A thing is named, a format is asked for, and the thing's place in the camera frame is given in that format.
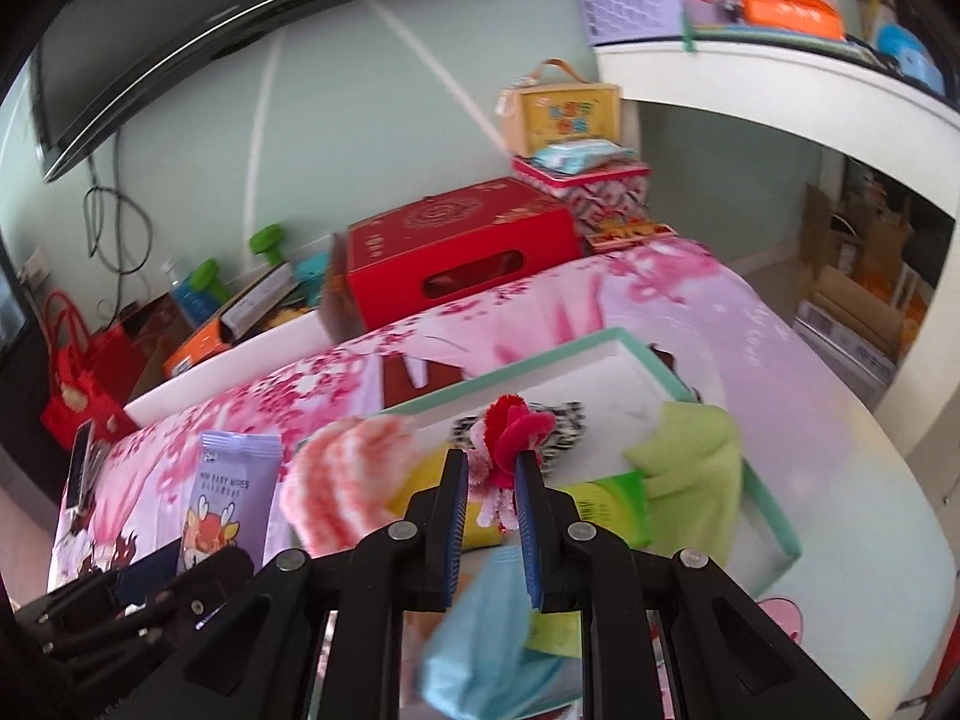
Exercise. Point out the smartphone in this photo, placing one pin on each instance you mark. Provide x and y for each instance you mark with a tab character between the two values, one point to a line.
79	465

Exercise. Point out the pink white striped fuzzy sock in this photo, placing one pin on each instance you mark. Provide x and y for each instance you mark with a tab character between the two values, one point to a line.
345	487

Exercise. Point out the purple baby wipes pack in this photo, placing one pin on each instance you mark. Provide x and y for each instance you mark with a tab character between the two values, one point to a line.
225	495

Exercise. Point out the teal box lid tray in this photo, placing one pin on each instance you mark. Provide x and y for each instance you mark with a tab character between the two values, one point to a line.
615	382

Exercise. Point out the green dumbbell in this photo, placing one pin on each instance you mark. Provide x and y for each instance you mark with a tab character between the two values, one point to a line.
208	281
270	247

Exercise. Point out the blue water bottle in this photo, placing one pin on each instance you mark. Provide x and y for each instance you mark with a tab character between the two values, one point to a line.
187	300

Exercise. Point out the black white spotted scrunchie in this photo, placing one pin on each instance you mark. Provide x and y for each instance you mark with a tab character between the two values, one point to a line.
562	427

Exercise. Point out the white desk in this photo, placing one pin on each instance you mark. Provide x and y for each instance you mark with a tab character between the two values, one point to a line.
787	90

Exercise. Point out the printed blanket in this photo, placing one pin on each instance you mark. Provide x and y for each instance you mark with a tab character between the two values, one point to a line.
825	405

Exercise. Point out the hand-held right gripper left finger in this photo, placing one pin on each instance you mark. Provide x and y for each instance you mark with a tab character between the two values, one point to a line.
454	540

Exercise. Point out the red patterned tin box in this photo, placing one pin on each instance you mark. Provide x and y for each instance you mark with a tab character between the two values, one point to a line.
600	199

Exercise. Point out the cardboard boxes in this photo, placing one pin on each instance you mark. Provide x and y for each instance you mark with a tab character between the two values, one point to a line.
855	300

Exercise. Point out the red gold flat box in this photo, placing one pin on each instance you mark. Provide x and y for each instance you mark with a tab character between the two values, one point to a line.
630	236

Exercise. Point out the white wall socket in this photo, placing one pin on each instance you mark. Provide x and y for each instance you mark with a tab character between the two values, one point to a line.
34	270

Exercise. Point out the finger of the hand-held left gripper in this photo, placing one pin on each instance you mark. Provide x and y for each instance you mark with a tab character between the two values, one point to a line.
217	581
90	615

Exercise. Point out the light blue wipes pack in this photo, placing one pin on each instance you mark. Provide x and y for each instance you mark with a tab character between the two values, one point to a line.
581	157

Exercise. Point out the red gift box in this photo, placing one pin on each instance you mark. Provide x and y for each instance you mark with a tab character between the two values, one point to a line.
465	255

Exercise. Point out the black television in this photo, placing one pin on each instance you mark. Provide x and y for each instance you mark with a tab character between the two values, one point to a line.
225	45

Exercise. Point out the blue round container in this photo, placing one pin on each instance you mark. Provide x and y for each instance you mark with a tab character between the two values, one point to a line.
911	60

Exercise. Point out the red felt handbag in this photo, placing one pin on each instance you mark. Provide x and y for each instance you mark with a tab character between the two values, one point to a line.
82	382

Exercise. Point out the white foam board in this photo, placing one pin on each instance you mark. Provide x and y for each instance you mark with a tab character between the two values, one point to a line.
225	382

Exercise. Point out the dark red paper bag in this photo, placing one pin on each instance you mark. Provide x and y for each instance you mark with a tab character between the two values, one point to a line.
157	337

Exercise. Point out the green cleaning cloth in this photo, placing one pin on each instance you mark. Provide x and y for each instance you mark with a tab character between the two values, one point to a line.
690	465

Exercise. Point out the black grey small box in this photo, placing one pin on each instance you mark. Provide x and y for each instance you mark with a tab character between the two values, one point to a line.
259	304

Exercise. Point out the orange carton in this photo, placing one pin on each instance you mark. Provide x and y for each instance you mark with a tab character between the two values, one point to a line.
195	349

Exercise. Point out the blue face mask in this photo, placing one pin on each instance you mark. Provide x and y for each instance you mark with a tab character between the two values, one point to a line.
484	652

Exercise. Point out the teal small case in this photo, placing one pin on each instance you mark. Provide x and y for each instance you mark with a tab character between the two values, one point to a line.
313	281

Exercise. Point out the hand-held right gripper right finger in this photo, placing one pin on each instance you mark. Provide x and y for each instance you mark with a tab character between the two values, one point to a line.
529	540

